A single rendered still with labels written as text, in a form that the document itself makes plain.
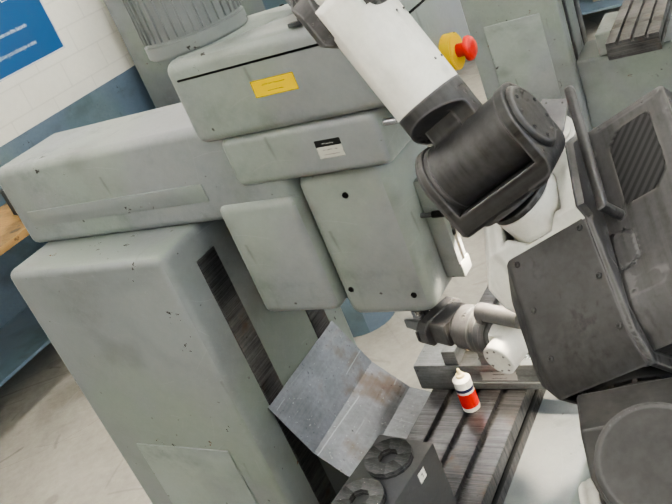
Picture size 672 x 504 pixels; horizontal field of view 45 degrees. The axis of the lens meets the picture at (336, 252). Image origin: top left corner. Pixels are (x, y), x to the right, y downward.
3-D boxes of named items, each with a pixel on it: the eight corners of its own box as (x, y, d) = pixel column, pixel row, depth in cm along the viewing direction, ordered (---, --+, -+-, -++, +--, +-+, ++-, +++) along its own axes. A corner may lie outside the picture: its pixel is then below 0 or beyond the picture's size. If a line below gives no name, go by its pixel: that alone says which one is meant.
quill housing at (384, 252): (471, 256, 165) (423, 112, 152) (436, 316, 150) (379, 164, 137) (390, 262, 175) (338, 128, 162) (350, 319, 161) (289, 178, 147)
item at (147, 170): (352, 157, 166) (317, 66, 157) (301, 213, 149) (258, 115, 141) (93, 200, 210) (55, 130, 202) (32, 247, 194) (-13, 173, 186)
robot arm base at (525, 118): (585, 189, 90) (578, 131, 98) (505, 119, 85) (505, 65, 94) (485, 257, 99) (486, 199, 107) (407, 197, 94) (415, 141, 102)
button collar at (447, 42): (469, 61, 134) (458, 26, 131) (457, 75, 129) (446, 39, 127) (458, 63, 135) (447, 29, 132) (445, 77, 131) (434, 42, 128)
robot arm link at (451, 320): (448, 283, 164) (495, 291, 155) (462, 321, 168) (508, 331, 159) (409, 319, 158) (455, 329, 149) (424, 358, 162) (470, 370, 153)
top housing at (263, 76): (477, 41, 142) (450, -51, 135) (424, 102, 123) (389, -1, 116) (267, 91, 168) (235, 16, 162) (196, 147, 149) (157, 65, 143)
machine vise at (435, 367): (582, 346, 184) (570, 306, 179) (568, 390, 173) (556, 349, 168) (441, 349, 203) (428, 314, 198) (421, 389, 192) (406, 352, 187)
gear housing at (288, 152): (443, 105, 151) (427, 55, 147) (393, 166, 133) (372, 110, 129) (299, 133, 170) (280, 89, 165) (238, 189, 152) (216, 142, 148)
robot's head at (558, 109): (579, 178, 116) (586, 133, 119) (570, 144, 109) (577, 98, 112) (535, 177, 119) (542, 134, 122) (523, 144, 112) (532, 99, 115)
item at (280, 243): (389, 245, 176) (348, 138, 165) (341, 312, 158) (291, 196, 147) (318, 252, 186) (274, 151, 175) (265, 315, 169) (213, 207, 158)
